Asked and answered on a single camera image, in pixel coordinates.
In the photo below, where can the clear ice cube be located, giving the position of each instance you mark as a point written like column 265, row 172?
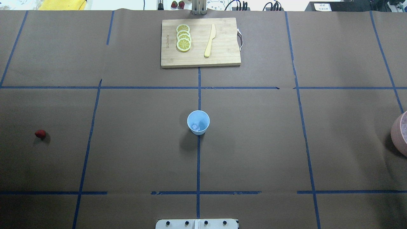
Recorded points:
column 195, row 127

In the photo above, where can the light blue plastic cup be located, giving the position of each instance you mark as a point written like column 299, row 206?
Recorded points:
column 201, row 118

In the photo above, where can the pink bowl of ice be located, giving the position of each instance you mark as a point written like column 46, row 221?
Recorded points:
column 398, row 134

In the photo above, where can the wooden cutting board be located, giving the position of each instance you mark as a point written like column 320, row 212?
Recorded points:
column 225, row 47

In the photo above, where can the lemon slices row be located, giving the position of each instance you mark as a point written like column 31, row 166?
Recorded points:
column 184, row 39

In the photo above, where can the yellow plastic knife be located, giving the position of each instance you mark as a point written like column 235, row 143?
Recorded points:
column 212, row 36

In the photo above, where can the black red connector box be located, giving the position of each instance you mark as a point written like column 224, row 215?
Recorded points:
column 275, row 5
column 237, row 5

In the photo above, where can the strawberry on side tray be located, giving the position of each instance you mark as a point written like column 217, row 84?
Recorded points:
column 177, row 4

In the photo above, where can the red strawberry on table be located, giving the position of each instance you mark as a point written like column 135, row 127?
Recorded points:
column 40, row 134

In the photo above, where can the yellow cloth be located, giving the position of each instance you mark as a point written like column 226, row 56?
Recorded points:
column 63, row 5

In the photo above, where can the aluminium frame post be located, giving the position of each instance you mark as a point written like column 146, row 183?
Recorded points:
column 198, row 7

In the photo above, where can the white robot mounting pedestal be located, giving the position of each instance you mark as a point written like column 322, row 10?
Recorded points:
column 197, row 224

